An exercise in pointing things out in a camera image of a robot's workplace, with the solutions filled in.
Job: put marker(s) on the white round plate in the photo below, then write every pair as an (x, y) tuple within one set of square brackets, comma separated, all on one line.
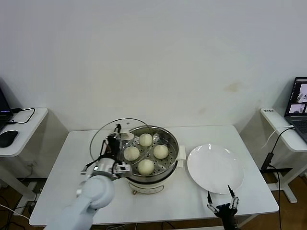
[(216, 167)]

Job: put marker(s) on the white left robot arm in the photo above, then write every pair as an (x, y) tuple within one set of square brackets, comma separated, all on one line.
[(96, 191)]

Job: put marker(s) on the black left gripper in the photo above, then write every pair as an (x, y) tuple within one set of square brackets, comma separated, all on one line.
[(112, 146)]

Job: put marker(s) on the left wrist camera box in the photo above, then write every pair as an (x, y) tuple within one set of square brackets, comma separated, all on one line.
[(122, 168)]

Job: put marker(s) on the stainless steel steamer basket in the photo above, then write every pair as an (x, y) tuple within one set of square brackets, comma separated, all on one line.
[(171, 153)]

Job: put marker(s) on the black laptop with pink windows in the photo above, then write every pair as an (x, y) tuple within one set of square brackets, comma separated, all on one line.
[(3, 105)]

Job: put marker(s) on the white steamed baozi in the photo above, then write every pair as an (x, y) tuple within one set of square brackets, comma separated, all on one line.
[(160, 151), (131, 153), (145, 140), (145, 167)]

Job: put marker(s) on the white side desk with mouse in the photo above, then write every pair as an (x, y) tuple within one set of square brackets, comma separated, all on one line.
[(28, 129)]

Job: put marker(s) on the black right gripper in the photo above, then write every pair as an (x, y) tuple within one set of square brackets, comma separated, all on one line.
[(227, 215)]

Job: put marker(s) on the black computer mouse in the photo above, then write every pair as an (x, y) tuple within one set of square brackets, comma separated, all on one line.
[(8, 138)]

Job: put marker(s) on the white side desk with label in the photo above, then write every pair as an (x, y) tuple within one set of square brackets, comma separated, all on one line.
[(275, 119)]

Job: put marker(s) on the grey laptop with dark screen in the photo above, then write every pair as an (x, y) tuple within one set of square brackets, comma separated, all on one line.
[(298, 95)]

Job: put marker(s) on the round glass pot lid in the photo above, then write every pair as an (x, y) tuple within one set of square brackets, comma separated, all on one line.
[(127, 136)]

